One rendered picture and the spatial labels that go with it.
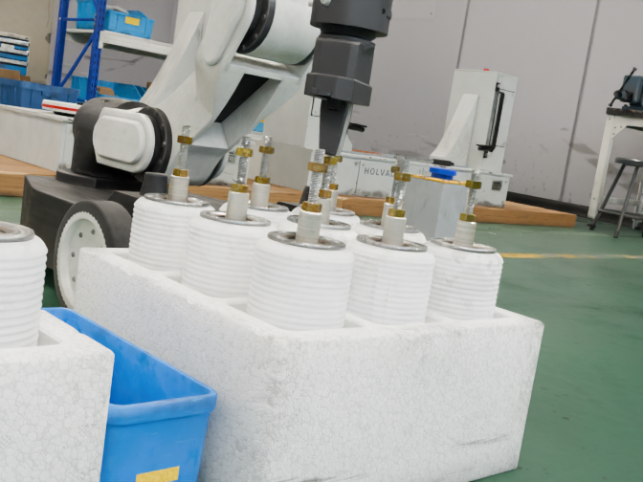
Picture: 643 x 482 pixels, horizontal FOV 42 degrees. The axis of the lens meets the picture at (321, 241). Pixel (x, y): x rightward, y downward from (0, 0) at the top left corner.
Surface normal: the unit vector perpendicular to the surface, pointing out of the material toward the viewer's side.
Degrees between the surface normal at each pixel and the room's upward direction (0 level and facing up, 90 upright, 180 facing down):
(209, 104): 113
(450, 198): 90
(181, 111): 90
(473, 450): 90
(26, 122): 90
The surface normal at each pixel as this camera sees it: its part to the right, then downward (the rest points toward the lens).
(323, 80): -0.26, 0.09
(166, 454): 0.66, 0.23
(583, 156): -0.73, -0.02
